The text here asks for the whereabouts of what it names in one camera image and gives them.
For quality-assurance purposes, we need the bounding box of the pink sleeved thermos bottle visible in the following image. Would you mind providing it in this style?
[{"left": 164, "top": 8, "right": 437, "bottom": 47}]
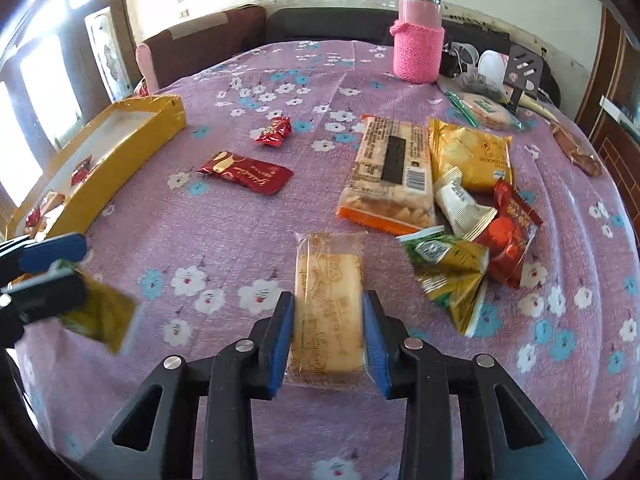
[{"left": 390, "top": 0, "right": 445, "bottom": 84}]

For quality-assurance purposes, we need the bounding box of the wooden framed glass door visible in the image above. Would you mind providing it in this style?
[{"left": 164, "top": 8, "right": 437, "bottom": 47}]
[{"left": 1, "top": 0, "right": 141, "bottom": 224}]

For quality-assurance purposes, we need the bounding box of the yellow cardboard tray box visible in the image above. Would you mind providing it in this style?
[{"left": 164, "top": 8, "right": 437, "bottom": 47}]
[{"left": 6, "top": 94, "right": 186, "bottom": 238}]

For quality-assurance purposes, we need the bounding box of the yellow cookie packet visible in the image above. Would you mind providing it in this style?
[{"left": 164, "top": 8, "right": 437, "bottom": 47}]
[{"left": 426, "top": 118, "right": 514, "bottom": 193}]

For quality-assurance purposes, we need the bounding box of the long red chocolate packet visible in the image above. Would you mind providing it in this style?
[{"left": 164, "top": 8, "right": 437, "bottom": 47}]
[{"left": 198, "top": 151, "right": 294, "bottom": 196}]

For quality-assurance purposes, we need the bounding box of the white round cup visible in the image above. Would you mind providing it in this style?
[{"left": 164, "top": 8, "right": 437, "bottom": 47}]
[{"left": 477, "top": 50, "right": 509, "bottom": 86}]

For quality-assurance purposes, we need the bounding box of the green white biscuit packet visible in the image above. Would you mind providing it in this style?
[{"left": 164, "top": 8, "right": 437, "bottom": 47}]
[{"left": 445, "top": 91, "right": 524, "bottom": 132}]

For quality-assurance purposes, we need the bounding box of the white small snack packet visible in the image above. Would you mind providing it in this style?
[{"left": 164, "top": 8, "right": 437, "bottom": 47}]
[{"left": 434, "top": 167, "right": 498, "bottom": 242}]

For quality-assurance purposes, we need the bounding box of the small red candy wrapper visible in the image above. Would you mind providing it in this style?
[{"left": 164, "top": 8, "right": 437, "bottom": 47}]
[{"left": 255, "top": 117, "right": 293, "bottom": 148}]

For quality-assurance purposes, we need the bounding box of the brown candy wrapper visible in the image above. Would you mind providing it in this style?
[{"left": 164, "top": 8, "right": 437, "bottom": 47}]
[{"left": 551, "top": 124, "right": 602, "bottom": 178}]

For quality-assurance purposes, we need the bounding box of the black card stand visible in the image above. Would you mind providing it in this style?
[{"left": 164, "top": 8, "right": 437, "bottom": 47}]
[{"left": 503, "top": 44, "right": 544, "bottom": 113}]

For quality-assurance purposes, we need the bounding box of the small red packet in tray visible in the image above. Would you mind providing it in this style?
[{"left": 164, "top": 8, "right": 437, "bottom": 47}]
[{"left": 70, "top": 155, "right": 93, "bottom": 188}]

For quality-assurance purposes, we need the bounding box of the orange cracker package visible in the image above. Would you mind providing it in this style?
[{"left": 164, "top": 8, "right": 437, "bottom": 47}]
[{"left": 336, "top": 115, "right": 436, "bottom": 235}]

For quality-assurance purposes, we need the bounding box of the black sofa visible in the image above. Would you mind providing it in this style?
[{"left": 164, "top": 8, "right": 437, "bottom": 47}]
[{"left": 264, "top": 5, "right": 561, "bottom": 106}]

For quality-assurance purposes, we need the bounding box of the maroon armchair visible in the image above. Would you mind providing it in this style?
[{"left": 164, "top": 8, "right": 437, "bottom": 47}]
[{"left": 136, "top": 4, "right": 267, "bottom": 94}]

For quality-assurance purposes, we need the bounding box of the clear yellow cake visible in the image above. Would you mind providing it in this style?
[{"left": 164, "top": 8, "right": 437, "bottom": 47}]
[{"left": 286, "top": 232, "right": 367, "bottom": 390}]

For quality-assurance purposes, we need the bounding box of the red jujube snack packet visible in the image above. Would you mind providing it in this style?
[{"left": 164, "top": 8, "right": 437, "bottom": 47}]
[{"left": 475, "top": 179, "right": 542, "bottom": 289}]

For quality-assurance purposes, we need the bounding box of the purple floral tablecloth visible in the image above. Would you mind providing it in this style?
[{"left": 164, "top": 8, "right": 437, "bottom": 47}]
[{"left": 14, "top": 39, "right": 640, "bottom": 480}]

